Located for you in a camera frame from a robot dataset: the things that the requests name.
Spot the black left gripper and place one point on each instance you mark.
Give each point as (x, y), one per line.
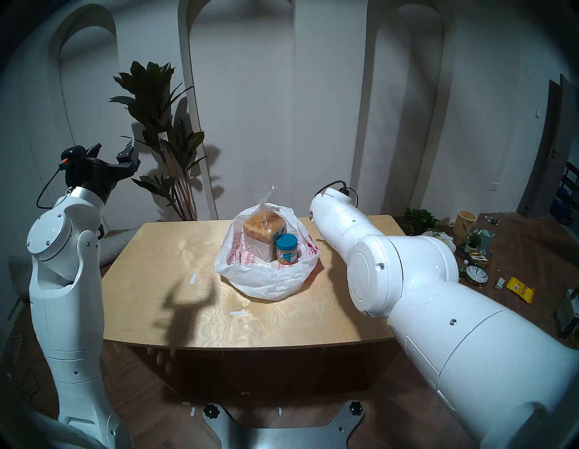
(92, 174)

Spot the bread loaf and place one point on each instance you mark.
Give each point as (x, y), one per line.
(263, 228)

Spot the peanut butter jar blue lid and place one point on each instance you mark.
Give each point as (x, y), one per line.
(287, 249)

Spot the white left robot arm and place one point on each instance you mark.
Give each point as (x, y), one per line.
(68, 317)

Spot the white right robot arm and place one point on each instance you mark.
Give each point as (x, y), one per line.
(429, 308)

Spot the white plastic shopping bag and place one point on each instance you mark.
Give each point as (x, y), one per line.
(262, 280)

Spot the tall dark-leaved potted plant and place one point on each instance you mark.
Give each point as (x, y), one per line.
(147, 95)

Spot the small green potted plant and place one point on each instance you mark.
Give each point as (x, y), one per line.
(420, 219)

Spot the white bin with plastic liner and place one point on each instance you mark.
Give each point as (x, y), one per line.
(445, 240)

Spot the beige paper bucket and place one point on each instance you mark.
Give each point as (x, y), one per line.
(463, 224)

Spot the tiny potted plant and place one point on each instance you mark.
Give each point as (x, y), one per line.
(472, 243)

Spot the gold rimmed bowl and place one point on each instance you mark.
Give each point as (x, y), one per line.
(479, 259)

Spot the teal pitcher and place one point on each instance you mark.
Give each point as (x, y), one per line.
(486, 240)

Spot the lying small bottle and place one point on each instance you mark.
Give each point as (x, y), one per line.
(492, 221)

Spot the small green white packet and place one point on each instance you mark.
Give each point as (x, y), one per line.
(499, 284)

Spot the yellow snack packet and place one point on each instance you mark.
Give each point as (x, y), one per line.
(520, 289)

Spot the grey door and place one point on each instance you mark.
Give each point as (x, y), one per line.
(549, 163)

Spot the black shelf rack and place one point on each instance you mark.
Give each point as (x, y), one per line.
(565, 188)

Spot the cardboard box on floor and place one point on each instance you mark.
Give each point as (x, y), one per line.
(567, 312)

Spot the grey metal robot base plate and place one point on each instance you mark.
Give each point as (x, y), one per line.
(280, 437)

